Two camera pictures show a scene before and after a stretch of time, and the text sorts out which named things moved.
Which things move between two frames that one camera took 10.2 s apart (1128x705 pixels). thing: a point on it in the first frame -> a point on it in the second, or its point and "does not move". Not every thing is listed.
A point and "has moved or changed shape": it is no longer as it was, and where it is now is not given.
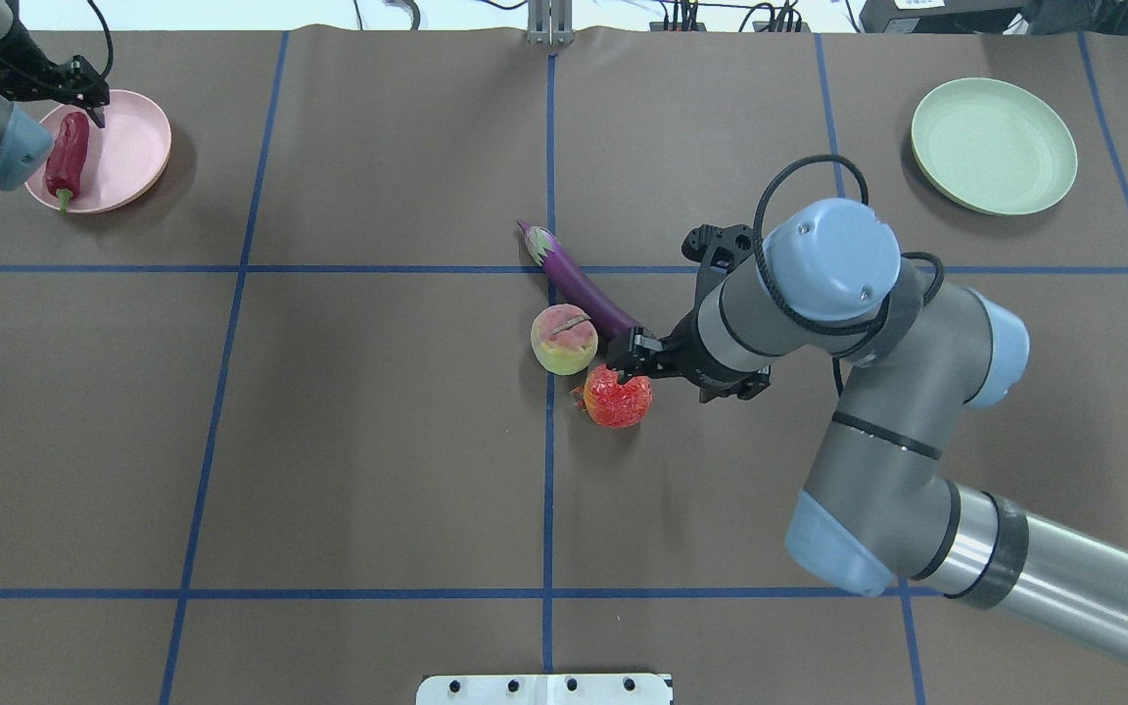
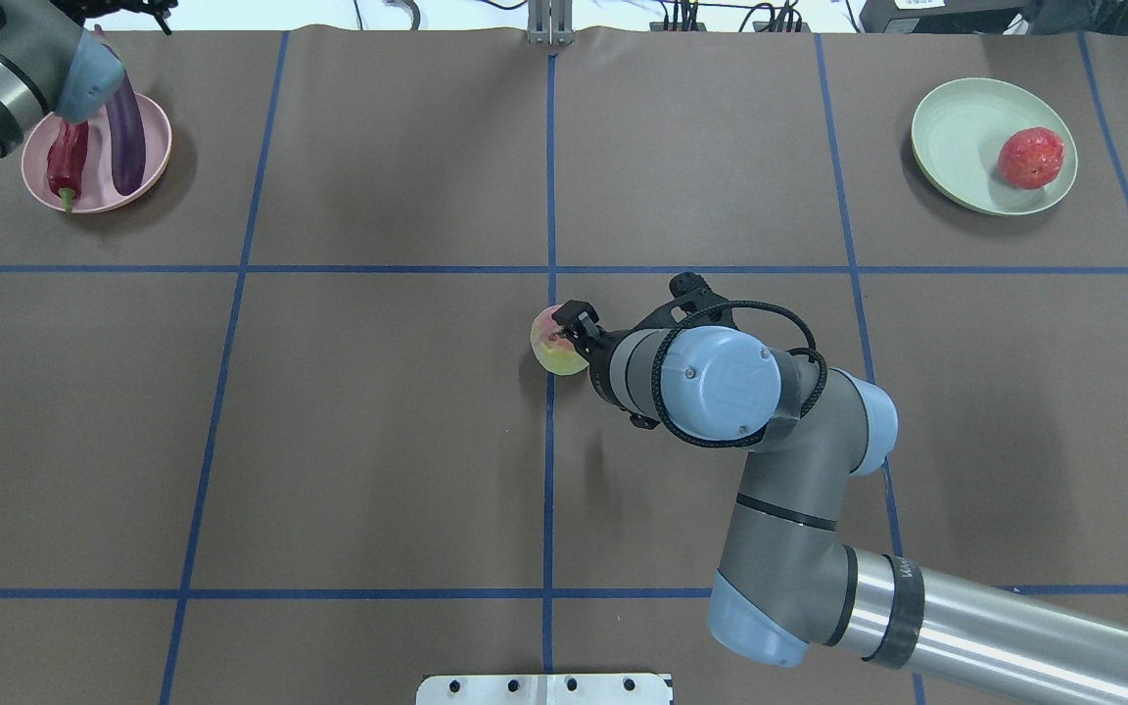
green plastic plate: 993,147 does not move
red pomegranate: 611,402 has moved or changed shape
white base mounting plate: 546,689 does not move
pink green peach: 564,339 does not move
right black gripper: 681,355 -> 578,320
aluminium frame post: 550,23 does not move
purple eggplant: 577,283 -> 126,125
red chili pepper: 65,160 does not move
